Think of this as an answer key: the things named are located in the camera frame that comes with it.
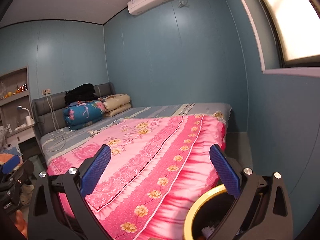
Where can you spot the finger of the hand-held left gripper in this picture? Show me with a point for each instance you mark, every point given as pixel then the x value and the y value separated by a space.
pixel 10 163

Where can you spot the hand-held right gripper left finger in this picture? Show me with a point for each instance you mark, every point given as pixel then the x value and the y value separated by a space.
pixel 96 172

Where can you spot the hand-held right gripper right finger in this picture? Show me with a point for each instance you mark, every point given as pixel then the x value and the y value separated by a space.
pixel 225 171

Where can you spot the black trash can yellow rim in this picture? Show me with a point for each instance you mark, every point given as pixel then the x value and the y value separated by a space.
pixel 215 213

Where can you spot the person's left hand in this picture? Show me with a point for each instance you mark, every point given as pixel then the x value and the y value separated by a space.
pixel 20 221

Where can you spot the striped colourful cloth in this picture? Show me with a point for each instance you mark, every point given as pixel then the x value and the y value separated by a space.
pixel 10 152

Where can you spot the white remote control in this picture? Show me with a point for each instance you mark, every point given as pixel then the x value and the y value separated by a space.
pixel 9 128

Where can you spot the white cloth on shelf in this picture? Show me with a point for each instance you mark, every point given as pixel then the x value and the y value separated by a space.
pixel 21 128

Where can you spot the small pale cloth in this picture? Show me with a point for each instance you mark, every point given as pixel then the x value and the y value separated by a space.
pixel 96 130

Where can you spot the white paper roll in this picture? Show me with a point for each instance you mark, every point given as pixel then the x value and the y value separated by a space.
pixel 29 120

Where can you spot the white power strip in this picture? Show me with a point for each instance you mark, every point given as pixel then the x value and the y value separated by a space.
pixel 60 131

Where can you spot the white desk lamp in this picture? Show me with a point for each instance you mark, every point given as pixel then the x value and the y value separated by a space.
pixel 21 109

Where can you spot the blue floral folded quilt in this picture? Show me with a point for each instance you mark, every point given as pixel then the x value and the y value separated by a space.
pixel 82 115

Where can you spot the pink floral blanket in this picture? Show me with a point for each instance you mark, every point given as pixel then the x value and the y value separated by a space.
pixel 155 160

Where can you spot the grey padded headboard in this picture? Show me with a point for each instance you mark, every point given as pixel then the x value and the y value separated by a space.
pixel 50 110

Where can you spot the fruit on shelf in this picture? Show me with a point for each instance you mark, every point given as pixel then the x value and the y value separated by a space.
pixel 8 95

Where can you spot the beige folded quilt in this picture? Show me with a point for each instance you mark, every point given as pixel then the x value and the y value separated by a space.
pixel 117 105

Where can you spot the small shelf ornaments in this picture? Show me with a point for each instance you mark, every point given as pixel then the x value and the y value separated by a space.
pixel 22 88

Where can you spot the black clothes pile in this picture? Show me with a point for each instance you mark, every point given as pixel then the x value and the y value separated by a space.
pixel 81 93

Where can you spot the grey striped bed sheet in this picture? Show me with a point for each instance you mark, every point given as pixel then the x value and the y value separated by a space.
pixel 160 110

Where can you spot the window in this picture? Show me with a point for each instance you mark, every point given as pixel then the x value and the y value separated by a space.
pixel 295 25

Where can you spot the white wall shelf unit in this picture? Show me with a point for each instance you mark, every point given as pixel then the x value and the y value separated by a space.
pixel 15 85

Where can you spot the wall socket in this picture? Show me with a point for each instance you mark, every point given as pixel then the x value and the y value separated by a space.
pixel 46 91

